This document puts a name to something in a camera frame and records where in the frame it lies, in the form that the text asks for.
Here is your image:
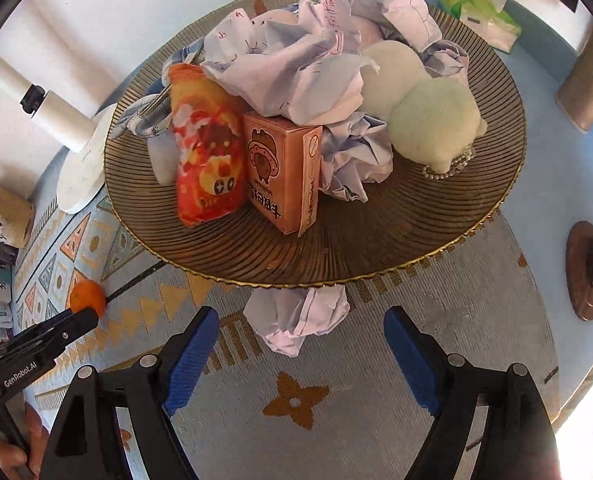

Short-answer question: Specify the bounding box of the white desk lamp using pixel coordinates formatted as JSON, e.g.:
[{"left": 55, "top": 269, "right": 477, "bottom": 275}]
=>
[{"left": 0, "top": 47, "right": 120, "bottom": 214}]

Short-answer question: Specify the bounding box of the white paper ball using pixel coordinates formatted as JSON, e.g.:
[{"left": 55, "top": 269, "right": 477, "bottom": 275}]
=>
[{"left": 243, "top": 285, "right": 352, "bottom": 358}]

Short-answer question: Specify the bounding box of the brown ribbed glass plate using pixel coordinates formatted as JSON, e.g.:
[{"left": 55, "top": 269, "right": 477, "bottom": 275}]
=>
[{"left": 102, "top": 0, "right": 527, "bottom": 288}]

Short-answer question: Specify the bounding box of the orange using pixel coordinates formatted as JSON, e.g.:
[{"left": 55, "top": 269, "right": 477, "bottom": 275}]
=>
[{"left": 69, "top": 280, "right": 107, "bottom": 320}]

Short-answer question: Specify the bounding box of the white duck plush toy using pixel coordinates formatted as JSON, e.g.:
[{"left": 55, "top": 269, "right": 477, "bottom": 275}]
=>
[{"left": 110, "top": 40, "right": 212, "bottom": 186}]

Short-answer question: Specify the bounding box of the pink cardboard box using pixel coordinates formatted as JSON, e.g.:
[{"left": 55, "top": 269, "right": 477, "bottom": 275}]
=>
[{"left": 241, "top": 110, "right": 325, "bottom": 237}]

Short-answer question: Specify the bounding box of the green and white plush toy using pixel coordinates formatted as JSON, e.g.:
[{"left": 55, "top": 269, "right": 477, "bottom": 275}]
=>
[{"left": 359, "top": 40, "right": 488, "bottom": 178}]

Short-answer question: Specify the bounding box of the person's left hand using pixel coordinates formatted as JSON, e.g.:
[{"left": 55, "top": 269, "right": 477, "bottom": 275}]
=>
[{"left": 0, "top": 402, "right": 52, "bottom": 480}]

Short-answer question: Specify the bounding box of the pile of papers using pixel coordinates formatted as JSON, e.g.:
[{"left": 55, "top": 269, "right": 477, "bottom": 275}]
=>
[{"left": 199, "top": 0, "right": 470, "bottom": 203}]

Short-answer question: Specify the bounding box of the beige tumbler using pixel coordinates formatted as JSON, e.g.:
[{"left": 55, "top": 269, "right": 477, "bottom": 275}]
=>
[{"left": 555, "top": 22, "right": 593, "bottom": 135}]

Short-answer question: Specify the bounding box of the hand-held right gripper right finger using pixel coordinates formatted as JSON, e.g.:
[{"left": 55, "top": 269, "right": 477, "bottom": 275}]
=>
[{"left": 383, "top": 306, "right": 557, "bottom": 480}]

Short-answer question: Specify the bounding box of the red snack packet plush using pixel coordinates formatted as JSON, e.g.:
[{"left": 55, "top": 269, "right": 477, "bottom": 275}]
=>
[{"left": 169, "top": 62, "right": 247, "bottom": 228}]

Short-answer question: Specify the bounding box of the patterned blue mat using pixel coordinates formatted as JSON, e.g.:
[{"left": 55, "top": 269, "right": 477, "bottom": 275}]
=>
[{"left": 11, "top": 105, "right": 560, "bottom": 480}]

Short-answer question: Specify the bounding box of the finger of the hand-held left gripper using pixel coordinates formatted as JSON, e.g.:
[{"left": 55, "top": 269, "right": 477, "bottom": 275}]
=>
[{"left": 0, "top": 306, "right": 100, "bottom": 361}]

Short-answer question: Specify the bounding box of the brown wooden coaster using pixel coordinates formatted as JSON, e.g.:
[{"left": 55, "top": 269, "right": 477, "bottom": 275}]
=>
[{"left": 565, "top": 220, "right": 593, "bottom": 322}]

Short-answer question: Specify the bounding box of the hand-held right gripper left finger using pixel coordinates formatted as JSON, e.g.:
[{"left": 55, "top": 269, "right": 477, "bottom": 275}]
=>
[{"left": 39, "top": 306, "right": 220, "bottom": 480}]

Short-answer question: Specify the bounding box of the green tissue pack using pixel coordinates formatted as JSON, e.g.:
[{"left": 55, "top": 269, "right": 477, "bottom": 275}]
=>
[{"left": 437, "top": 0, "right": 522, "bottom": 55}]

